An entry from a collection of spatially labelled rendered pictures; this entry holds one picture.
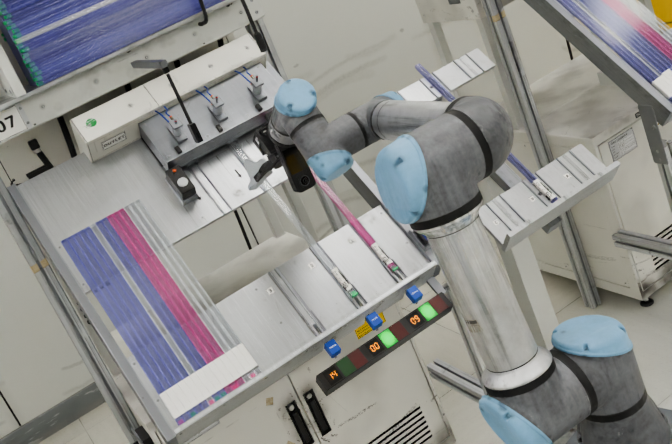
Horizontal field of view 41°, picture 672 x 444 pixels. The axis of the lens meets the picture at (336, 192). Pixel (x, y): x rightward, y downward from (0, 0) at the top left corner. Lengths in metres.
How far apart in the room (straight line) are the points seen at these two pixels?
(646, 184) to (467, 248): 1.57
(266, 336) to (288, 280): 0.14
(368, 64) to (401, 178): 2.87
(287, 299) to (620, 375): 0.76
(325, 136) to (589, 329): 0.57
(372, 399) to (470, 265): 1.10
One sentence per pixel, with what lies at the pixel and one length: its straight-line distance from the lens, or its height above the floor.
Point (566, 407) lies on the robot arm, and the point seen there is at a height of 0.72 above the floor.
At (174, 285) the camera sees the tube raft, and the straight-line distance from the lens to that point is 1.95.
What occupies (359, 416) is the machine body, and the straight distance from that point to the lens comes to 2.38.
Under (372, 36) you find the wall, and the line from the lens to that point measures 4.12.
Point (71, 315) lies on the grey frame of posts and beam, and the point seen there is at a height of 0.87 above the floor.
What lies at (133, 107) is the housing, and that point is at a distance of 2.14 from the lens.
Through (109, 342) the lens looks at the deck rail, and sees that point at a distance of 1.92.
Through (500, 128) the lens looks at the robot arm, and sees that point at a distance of 1.33.
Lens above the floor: 1.57
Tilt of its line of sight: 19 degrees down
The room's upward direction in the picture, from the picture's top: 23 degrees counter-clockwise
